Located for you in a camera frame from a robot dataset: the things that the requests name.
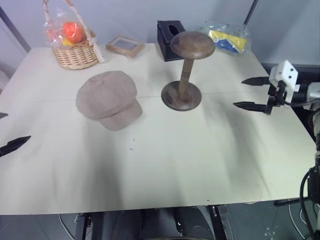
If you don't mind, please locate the black tissue box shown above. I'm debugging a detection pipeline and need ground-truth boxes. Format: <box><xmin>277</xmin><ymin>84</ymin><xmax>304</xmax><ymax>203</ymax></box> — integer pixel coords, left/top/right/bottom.
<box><xmin>156</xmin><ymin>19</ymin><xmax>186</xmax><ymax>63</ymax></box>

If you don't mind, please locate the plastic bag with yellow-blue pack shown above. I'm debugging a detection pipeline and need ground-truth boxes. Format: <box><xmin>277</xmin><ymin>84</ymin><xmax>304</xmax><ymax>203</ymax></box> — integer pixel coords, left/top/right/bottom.
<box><xmin>196</xmin><ymin>22</ymin><xmax>251</xmax><ymax>55</ymax></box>

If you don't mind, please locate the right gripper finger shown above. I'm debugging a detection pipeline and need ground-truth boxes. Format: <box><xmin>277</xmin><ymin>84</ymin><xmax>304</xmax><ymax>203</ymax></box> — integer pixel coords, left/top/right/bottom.
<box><xmin>232</xmin><ymin>101</ymin><xmax>268</xmax><ymax>114</ymax></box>
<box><xmin>241</xmin><ymin>76</ymin><xmax>272</xmax><ymax>87</ymax></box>

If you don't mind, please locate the beige newsboy cap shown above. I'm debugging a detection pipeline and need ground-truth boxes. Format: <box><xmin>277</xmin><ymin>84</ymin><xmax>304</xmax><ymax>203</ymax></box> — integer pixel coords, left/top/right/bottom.
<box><xmin>75</xmin><ymin>70</ymin><xmax>144</xmax><ymax>132</ymax></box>

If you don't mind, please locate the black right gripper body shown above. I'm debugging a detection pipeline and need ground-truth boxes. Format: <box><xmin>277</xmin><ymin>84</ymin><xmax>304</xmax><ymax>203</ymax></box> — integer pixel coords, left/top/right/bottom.
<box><xmin>264</xmin><ymin>77</ymin><xmax>288</xmax><ymax>116</ymax></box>

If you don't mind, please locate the orange toy fruit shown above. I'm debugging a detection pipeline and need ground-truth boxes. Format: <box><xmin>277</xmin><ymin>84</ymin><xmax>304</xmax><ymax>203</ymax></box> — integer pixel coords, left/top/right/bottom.
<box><xmin>62</xmin><ymin>21</ymin><xmax>85</xmax><ymax>44</ymax></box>

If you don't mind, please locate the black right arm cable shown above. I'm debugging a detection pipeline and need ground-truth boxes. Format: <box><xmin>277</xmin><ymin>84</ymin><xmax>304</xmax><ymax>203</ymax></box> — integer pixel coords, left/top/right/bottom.
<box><xmin>299</xmin><ymin>171</ymin><xmax>320</xmax><ymax>240</ymax></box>

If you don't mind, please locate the wooden picture frame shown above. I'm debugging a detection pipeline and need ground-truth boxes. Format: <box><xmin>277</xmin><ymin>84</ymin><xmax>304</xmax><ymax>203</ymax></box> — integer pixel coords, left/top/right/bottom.
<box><xmin>105</xmin><ymin>34</ymin><xmax>146</xmax><ymax>59</ymax></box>

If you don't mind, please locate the black metal table leg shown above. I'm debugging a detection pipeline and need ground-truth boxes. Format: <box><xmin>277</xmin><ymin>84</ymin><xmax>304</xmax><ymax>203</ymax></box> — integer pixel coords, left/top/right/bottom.
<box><xmin>206</xmin><ymin>204</ymin><xmax>232</xmax><ymax>240</ymax></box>
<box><xmin>73</xmin><ymin>212</ymin><xmax>94</xmax><ymax>240</ymax></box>

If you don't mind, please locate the dark wooden hat stand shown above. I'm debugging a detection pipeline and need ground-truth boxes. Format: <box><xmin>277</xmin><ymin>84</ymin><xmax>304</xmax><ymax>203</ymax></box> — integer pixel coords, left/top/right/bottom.
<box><xmin>160</xmin><ymin>30</ymin><xmax>216</xmax><ymax>111</ymax></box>

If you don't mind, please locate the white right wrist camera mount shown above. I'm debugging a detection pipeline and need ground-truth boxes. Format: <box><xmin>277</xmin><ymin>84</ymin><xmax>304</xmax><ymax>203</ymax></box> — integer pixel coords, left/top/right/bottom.
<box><xmin>268</xmin><ymin>59</ymin><xmax>300</xmax><ymax>105</ymax></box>

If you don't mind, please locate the clear plastic bag of fruit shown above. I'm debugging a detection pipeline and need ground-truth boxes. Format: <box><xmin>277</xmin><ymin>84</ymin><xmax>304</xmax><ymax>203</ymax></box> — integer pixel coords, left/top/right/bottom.
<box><xmin>43</xmin><ymin>6</ymin><xmax>89</xmax><ymax>48</ymax></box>

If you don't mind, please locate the grey aluminium frame post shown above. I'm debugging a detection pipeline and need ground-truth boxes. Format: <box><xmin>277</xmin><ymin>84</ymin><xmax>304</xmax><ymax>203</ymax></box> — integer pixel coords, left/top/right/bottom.
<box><xmin>0</xmin><ymin>4</ymin><xmax>32</xmax><ymax>54</ymax></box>
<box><xmin>243</xmin><ymin>0</ymin><xmax>260</xmax><ymax>26</ymax></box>

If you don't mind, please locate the wicker basket with handle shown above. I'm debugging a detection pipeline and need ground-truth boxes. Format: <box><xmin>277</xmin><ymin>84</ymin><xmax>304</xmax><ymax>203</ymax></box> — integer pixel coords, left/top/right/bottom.
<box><xmin>42</xmin><ymin>0</ymin><xmax>106</xmax><ymax>70</ymax></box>

